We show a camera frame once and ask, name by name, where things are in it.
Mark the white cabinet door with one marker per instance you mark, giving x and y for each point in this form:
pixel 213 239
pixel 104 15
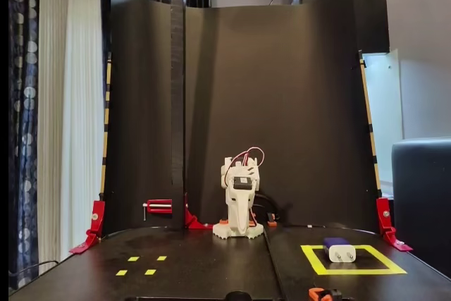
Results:
pixel 384 103

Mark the yellow black striped stick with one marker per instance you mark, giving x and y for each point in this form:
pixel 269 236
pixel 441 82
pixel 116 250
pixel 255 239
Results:
pixel 369 121
pixel 107 100

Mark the yellow tape square outline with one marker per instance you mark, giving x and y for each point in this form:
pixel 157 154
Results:
pixel 352 272

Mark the blue white charger block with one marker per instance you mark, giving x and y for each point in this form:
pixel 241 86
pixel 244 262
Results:
pixel 341 255

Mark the red pole base bracket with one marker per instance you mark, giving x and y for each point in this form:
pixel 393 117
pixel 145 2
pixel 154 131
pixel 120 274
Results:
pixel 195 222

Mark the red corner bracket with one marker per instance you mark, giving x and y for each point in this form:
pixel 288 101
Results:
pixel 97 216
pixel 384 214

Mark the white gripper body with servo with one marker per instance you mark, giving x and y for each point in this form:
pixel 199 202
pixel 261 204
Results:
pixel 239 205

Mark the red screw clamp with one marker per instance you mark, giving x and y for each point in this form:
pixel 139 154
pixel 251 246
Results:
pixel 158 208

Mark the orange black spring clamp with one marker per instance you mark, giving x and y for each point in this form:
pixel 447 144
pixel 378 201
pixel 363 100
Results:
pixel 315 294

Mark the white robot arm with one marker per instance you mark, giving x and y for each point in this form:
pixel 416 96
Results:
pixel 225 232

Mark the dark blue sofa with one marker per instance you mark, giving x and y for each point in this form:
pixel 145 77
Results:
pixel 423 191

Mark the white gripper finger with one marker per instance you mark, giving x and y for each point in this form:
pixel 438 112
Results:
pixel 241 213

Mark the white pleated curtain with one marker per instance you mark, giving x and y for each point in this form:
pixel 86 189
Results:
pixel 70 103

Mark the black backdrop board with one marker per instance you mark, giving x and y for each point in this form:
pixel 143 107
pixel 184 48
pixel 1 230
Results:
pixel 282 121

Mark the small orange black clamp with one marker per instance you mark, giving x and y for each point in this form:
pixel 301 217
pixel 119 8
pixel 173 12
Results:
pixel 271 222
pixel 253 222
pixel 222 222

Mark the blue patterned curtain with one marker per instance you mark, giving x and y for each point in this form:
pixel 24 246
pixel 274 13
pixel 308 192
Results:
pixel 23 103

